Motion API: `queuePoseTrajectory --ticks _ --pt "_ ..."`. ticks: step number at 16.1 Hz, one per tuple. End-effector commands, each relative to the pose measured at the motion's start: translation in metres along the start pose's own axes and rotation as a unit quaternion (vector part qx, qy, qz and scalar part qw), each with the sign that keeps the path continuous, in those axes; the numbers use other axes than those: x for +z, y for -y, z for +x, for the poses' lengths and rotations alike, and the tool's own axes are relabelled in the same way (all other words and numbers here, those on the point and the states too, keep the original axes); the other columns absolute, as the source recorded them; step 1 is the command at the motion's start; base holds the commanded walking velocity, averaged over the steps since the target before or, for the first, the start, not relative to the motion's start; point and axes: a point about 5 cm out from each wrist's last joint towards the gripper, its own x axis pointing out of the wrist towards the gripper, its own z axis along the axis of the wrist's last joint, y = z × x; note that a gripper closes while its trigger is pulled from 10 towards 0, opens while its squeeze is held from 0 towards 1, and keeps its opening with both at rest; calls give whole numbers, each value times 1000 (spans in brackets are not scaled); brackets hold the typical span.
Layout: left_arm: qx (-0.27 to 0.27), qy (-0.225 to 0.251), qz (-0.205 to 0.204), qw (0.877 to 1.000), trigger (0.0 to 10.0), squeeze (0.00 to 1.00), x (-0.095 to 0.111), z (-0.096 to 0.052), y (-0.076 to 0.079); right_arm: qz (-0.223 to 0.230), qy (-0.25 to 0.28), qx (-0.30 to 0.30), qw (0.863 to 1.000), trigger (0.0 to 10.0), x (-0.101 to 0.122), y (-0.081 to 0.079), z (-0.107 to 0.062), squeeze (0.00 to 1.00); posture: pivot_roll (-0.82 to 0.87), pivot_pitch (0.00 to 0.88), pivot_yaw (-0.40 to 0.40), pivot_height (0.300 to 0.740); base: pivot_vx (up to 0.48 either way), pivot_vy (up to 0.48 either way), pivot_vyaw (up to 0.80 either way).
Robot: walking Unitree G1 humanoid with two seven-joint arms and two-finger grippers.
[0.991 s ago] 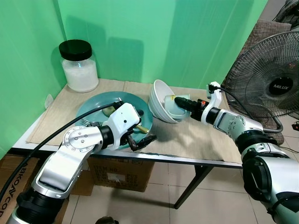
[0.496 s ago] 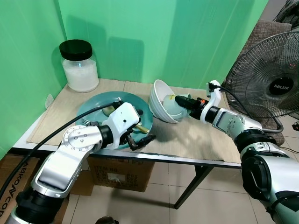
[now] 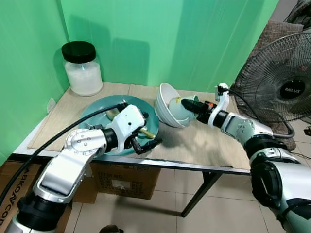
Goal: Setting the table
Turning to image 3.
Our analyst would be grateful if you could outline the gold metal cutlery piece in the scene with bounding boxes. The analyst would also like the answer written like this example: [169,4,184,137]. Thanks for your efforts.
[139,128,156,139]

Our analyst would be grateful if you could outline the pale green cup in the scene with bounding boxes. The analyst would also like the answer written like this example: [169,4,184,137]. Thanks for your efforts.
[169,96,200,124]

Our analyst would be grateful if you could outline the white ceramic bowl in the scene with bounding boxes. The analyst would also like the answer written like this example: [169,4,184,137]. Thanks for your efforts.
[155,83,192,129]

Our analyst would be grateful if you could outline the beige woven table mat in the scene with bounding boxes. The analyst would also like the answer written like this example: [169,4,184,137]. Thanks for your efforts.
[29,82,253,170]

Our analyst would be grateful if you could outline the small brown cardboard box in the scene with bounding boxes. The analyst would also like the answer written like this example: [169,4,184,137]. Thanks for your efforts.
[90,163,161,200]

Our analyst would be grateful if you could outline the teal round plate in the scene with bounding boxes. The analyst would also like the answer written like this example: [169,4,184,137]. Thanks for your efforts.
[79,95,160,156]

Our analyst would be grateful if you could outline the glass jar with black lid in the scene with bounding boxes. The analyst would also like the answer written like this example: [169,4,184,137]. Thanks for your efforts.
[62,41,104,97]

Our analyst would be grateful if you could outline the black standing fan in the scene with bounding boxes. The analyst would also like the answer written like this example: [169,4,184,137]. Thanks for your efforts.
[232,32,311,123]

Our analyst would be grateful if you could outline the dark robot foot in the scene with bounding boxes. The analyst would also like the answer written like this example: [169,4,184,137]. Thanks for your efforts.
[100,224,123,233]

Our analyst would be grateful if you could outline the large printed cardboard box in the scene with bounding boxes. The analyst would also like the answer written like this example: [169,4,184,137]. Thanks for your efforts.
[0,160,31,233]

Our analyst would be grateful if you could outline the dark small fan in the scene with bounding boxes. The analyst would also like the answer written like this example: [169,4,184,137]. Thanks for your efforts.
[284,0,311,25]

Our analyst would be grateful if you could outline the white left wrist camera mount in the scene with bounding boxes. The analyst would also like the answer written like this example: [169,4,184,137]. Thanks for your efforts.
[106,104,149,147]

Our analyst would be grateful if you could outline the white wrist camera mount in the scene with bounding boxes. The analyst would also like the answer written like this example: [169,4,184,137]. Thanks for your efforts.
[106,104,149,147]
[209,83,230,125]

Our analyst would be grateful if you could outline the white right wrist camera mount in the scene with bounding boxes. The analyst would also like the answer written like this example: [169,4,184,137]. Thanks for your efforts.
[209,83,230,125]

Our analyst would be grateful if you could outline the black metal table frame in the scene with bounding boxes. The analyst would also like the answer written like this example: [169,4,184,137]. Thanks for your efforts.
[10,153,253,217]

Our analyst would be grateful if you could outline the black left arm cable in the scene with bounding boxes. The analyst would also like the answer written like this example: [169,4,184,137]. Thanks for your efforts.
[0,102,126,205]

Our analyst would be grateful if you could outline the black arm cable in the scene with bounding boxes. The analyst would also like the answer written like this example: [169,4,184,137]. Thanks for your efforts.
[225,89,296,140]
[0,102,126,205]

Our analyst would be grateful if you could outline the white wall socket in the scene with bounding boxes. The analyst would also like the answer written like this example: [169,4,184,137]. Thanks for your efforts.
[47,98,57,113]

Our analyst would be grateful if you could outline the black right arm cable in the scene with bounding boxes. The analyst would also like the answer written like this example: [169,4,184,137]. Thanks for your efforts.
[225,89,296,140]

